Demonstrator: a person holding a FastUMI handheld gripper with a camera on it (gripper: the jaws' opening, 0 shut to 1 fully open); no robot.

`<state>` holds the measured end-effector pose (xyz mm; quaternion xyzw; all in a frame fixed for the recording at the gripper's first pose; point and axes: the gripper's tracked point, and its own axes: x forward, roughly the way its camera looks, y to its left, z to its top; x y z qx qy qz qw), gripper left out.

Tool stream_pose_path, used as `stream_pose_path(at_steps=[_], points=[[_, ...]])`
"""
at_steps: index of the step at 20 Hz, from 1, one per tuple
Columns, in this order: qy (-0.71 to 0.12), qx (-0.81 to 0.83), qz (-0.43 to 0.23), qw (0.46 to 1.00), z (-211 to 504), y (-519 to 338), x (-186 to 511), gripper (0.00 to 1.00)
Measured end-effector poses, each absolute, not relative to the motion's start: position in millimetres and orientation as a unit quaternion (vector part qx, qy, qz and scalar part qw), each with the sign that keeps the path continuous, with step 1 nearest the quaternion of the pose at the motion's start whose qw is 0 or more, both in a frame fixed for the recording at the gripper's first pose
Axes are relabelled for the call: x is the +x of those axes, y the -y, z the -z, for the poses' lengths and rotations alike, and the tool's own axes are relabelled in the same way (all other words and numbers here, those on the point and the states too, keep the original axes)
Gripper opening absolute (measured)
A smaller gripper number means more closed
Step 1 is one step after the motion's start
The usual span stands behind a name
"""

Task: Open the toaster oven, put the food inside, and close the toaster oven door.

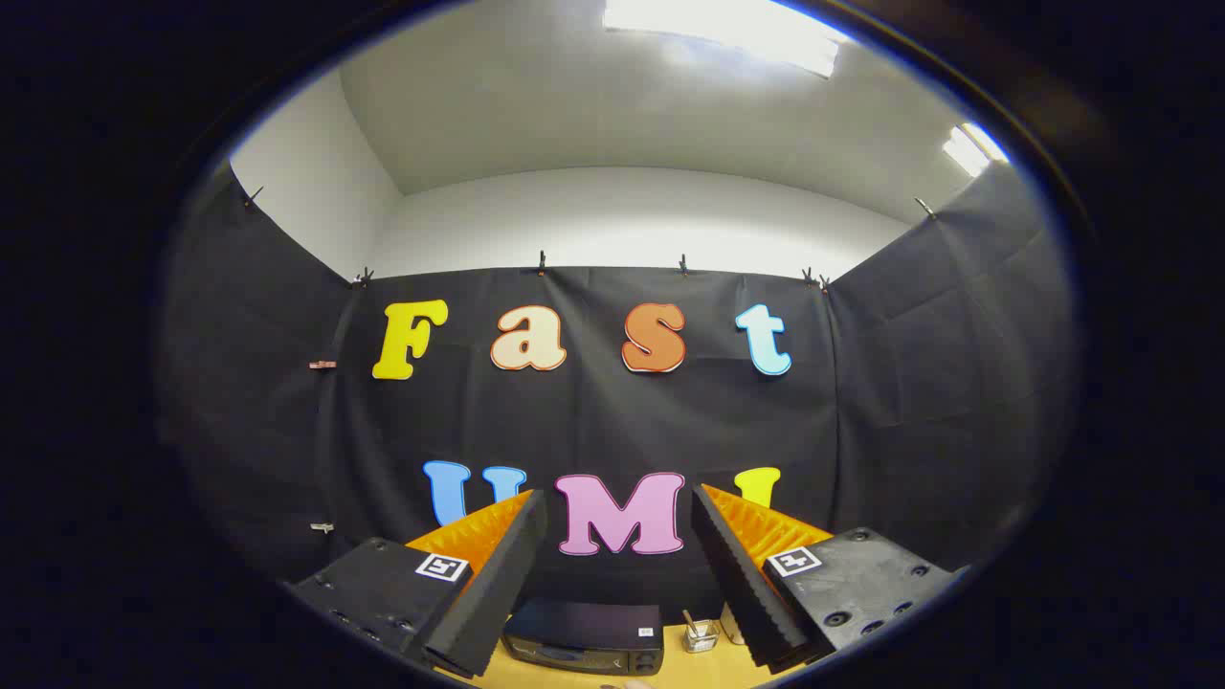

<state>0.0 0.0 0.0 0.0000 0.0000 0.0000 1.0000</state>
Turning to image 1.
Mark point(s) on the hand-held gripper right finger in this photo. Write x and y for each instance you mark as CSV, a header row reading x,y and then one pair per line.
x,y
742,584

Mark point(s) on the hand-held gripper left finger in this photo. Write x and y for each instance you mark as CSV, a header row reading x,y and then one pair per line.
x,y
498,584

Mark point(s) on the black toaster oven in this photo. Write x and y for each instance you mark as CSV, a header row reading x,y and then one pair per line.
x,y
584,632

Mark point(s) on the clear glass utensil holder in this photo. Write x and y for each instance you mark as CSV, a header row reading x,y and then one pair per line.
x,y
702,638

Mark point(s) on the black backdrop cloth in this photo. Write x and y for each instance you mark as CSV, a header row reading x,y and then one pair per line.
x,y
909,383

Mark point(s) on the row of black cloth clips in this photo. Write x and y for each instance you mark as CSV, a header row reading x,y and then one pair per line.
x,y
542,261

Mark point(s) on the ceiling light panel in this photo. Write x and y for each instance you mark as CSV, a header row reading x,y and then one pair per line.
x,y
971,148
727,29

